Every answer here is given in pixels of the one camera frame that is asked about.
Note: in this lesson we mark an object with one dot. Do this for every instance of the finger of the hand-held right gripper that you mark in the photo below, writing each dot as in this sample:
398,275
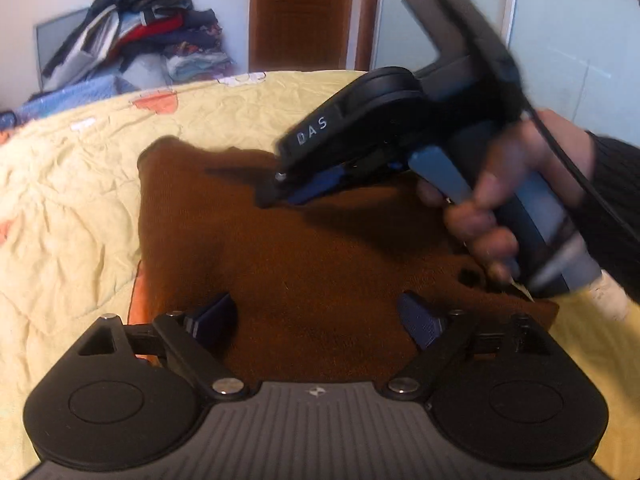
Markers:
317,186
270,192

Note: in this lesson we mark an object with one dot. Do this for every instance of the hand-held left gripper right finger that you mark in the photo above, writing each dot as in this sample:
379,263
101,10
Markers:
419,321

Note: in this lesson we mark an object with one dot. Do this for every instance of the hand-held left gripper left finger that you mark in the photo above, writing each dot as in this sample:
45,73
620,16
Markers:
215,318

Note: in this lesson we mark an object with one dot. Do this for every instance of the brown garment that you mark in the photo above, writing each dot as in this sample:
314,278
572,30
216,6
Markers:
310,280

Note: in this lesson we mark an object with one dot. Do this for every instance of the person's right forearm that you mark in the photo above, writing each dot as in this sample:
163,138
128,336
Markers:
615,210

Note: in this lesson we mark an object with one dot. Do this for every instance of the pile of clothes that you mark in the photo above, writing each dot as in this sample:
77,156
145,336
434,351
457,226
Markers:
145,20

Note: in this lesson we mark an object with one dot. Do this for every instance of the person's right hand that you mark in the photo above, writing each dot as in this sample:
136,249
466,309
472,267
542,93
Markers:
500,180

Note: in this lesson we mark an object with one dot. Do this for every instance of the wooden door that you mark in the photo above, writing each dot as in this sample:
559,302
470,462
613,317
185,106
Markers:
300,15

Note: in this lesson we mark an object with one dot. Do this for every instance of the yellow printed blanket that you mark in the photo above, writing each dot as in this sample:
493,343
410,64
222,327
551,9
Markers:
75,185

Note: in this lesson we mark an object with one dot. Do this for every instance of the white wardrobe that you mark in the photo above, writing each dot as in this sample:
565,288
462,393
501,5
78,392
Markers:
570,40

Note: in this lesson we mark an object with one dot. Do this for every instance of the blue cloth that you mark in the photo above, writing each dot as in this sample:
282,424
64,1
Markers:
65,97

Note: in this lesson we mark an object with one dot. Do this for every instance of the grey board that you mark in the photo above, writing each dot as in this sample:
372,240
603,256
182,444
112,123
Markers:
55,45

